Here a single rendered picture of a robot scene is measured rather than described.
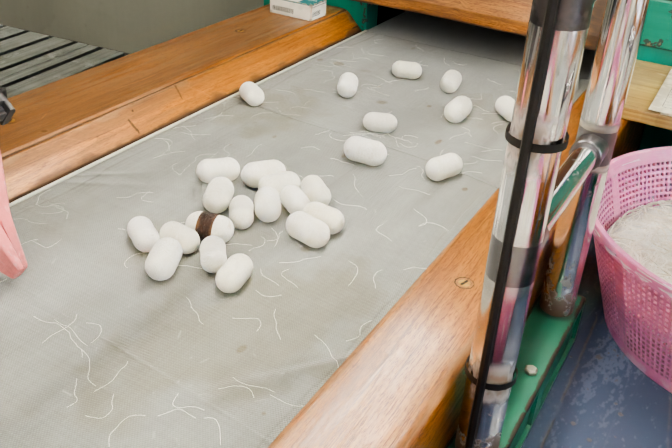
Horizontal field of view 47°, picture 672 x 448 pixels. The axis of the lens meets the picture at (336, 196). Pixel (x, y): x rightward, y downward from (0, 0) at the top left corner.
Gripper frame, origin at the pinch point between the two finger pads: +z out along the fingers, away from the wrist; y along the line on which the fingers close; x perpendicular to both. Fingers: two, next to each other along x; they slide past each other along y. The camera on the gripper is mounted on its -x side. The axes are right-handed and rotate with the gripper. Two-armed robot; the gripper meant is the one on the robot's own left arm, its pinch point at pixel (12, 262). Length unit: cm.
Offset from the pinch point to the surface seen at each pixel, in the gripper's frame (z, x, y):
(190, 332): 10.1, -6.2, 2.5
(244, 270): 9.2, -7.3, 7.8
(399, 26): -3, 5, 66
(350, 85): 1.5, -0.7, 39.3
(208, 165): 1.1, -0.8, 17.2
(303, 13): -10, 7, 53
